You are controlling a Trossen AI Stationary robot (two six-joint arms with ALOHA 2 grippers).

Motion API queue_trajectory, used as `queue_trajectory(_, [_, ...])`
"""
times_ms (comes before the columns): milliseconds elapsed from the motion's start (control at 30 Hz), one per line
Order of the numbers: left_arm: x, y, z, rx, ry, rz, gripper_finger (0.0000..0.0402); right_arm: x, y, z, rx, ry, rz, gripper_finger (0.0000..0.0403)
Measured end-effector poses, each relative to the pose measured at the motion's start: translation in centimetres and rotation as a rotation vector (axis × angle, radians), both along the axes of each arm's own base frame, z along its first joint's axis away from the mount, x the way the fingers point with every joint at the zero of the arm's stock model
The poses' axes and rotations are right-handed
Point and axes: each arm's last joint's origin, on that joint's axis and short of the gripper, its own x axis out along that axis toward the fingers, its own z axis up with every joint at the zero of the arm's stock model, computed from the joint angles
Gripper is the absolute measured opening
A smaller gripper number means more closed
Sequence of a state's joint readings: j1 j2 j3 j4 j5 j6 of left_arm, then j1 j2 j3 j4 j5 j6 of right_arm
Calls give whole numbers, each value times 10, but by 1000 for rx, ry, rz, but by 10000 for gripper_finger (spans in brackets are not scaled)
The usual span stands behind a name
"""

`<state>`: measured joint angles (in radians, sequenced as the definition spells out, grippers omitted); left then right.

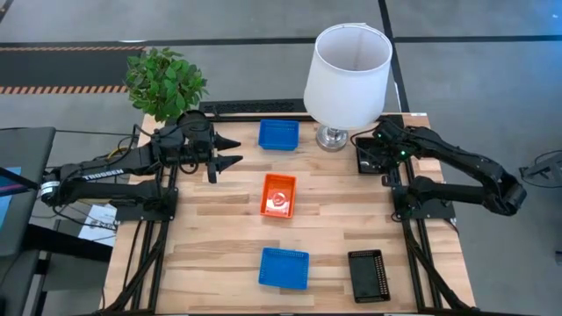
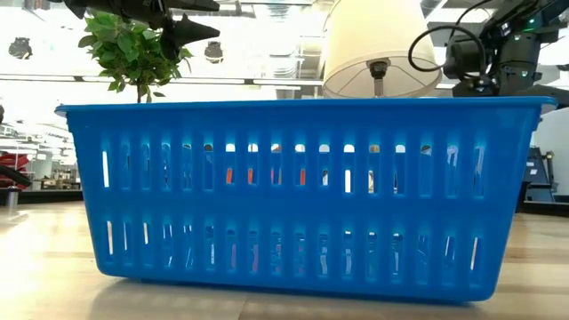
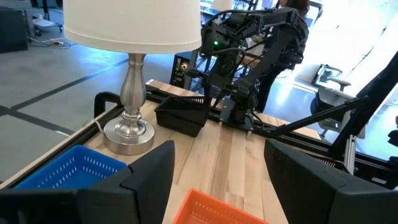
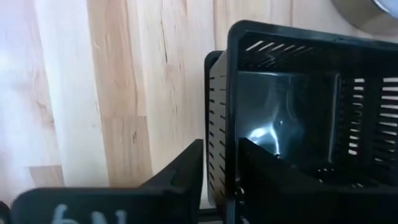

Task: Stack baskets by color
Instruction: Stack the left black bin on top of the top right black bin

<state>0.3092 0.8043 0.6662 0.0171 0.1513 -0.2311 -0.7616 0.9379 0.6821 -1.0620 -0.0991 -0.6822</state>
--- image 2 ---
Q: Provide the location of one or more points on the black aluminium table frame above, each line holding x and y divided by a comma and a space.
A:
44, 195

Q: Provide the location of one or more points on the small green leafy plant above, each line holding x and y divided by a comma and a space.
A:
129, 53

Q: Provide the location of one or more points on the red background equipment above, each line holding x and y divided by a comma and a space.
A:
13, 162

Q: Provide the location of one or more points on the black background machine stand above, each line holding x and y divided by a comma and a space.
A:
539, 178

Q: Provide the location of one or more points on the black round ceiling fixture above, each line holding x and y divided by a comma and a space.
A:
20, 48
213, 50

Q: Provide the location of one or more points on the silver table lamp cream shade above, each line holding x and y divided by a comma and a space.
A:
378, 35

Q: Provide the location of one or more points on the blue slotted plastic basket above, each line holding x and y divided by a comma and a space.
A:
306, 213

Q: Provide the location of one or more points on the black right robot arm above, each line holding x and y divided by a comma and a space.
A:
511, 49

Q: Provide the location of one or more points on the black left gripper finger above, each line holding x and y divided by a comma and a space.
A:
189, 32
195, 5

